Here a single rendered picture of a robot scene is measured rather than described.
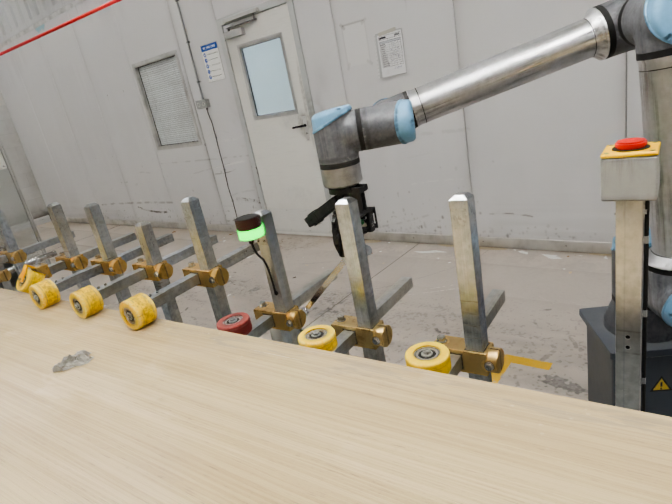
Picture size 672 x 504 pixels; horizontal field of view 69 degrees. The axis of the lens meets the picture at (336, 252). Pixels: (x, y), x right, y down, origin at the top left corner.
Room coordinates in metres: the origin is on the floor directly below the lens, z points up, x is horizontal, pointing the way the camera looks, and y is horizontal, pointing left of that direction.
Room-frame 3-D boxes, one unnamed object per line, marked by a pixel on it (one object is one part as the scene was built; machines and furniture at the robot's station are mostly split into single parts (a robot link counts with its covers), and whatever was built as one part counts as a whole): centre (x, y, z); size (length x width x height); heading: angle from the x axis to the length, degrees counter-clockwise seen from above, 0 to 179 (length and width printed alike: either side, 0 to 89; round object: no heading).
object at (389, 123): (1.09, -0.16, 1.28); 0.12 x 0.12 x 0.09; 82
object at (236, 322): (1.06, 0.27, 0.85); 0.08 x 0.08 x 0.11
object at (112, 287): (1.50, 0.57, 0.95); 0.50 x 0.04 x 0.04; 143
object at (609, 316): (1.17, -0.80, 0.65); 0.19 x 0.19 x 0.10
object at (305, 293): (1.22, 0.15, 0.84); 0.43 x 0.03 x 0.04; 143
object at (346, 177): (1.10, -0.05, 1.19); 0.10 x 0.09 x 0.05; 143
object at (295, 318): (1.16, 0.18, 0.85); 0.14 x 0.06 x 0.05; 53
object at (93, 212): (1.61, 0.75, 0.93); 0.04 x 0.04 x 0.48; 53
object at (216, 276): (1.31, 0.37, 0.95); 0.14 x 0.06 x 0.05; 53
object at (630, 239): (0.68, -0.45, 0.93); 0.05 x 0.05 x 0.45; 53
